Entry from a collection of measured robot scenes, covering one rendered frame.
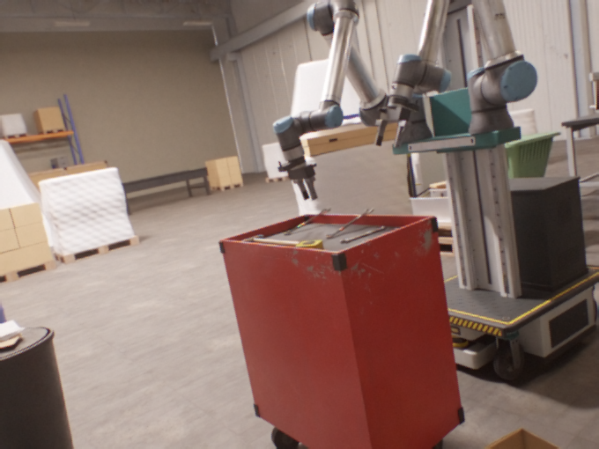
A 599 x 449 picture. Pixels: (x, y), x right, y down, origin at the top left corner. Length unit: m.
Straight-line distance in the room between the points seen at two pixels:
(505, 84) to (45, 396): 2.33
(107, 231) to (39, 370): 6.42
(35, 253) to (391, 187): 5.43
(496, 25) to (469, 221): 1.06
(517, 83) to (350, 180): 3.32
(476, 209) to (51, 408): 2.24
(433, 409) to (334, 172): 3.62
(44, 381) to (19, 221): 5.98
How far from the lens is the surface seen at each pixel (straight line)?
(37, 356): 2.54
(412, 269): 1.70
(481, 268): 2.84
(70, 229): 8.75
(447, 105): 2.65
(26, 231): 8.45
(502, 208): 2.60
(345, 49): 2.26
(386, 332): 1.64
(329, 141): 5.23
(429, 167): 6.24
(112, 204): 8.87
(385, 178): 5.43
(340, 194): 5.26
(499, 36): 2.20
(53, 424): 2.67
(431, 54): 2.22
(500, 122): 2.33
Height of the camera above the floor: 1.29
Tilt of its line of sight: 10 degrees down
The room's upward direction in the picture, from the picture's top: 10 degrees counter-clockwise
